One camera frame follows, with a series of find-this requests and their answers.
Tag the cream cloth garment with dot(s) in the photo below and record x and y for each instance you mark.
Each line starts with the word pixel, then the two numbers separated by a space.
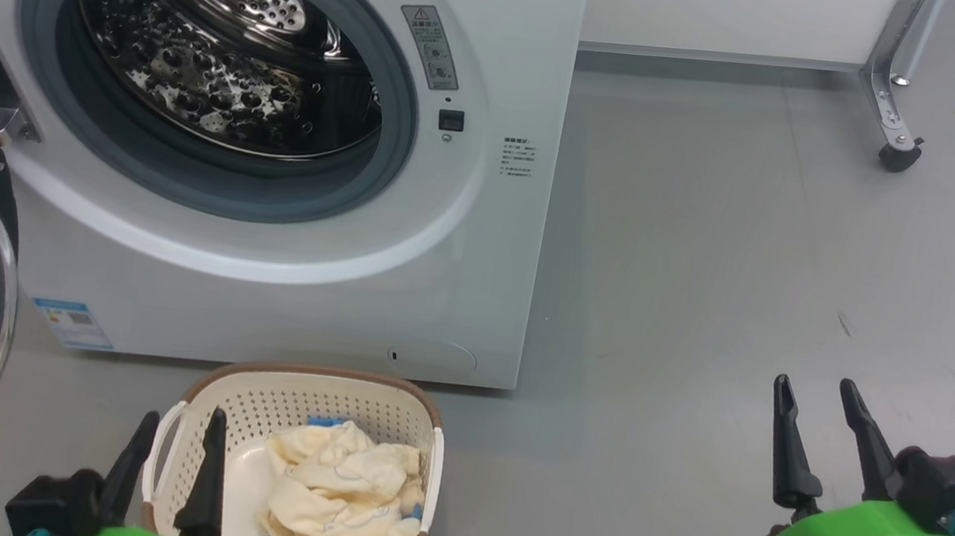
pixel 348 485

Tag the cream perforated laundry basket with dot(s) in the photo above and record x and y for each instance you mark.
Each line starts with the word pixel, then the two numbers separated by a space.
pixel 250 404

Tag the white front-load washing machine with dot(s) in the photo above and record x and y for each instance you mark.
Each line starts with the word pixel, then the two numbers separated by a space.
pixel 482 304

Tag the grey metal stand with casters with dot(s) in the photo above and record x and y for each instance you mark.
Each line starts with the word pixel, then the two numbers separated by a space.
pixel 882 89

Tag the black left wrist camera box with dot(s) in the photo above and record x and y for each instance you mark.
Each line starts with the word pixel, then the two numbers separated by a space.
pixel 53 507

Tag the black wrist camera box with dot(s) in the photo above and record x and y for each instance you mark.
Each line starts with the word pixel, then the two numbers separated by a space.
pixel 947 490
pixel 53 507

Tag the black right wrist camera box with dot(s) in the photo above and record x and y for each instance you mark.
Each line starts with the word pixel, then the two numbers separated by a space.
pixel 947 490

